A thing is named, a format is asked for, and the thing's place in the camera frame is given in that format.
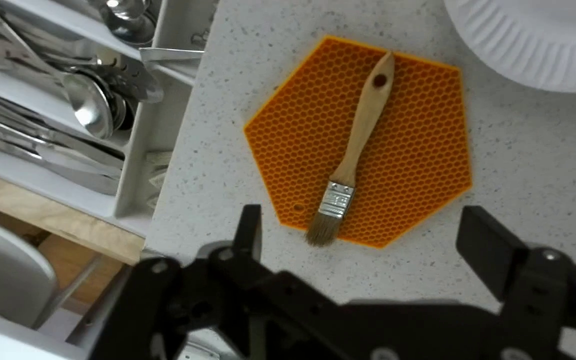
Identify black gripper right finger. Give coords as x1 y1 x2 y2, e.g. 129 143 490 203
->
456 203 576 360

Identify white side table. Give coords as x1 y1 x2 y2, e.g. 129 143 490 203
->
0 211 60 332

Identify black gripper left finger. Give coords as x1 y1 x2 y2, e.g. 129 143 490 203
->
109 202 343 360

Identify wooden handled kitchen brush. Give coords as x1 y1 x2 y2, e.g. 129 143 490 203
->
303 49 397 247

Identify white paper plate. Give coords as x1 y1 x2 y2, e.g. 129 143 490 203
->
442 0 576 94

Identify steel teaspoon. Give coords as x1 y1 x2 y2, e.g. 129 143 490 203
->
0 0 118 140

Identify steel table knife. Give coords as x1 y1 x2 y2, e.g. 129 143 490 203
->
0 118 124 196

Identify white cutlery organizer tray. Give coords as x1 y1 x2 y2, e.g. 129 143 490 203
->
0 0 222 221

